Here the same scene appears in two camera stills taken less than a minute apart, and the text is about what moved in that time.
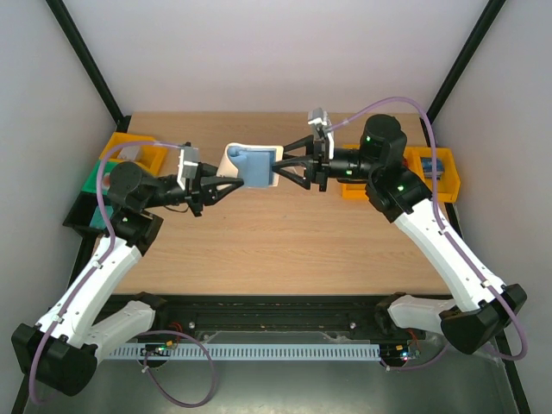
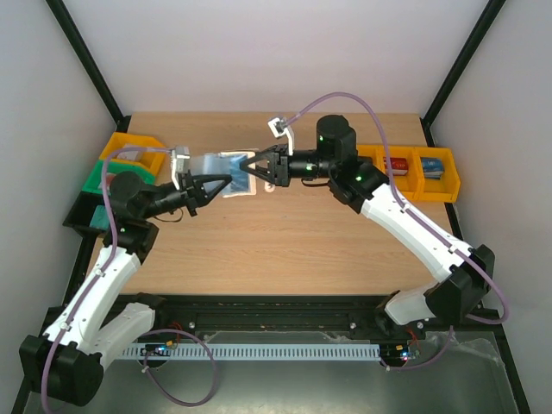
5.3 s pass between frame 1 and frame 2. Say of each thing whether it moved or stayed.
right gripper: moved
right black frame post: stayed
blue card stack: stayed
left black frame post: stayed
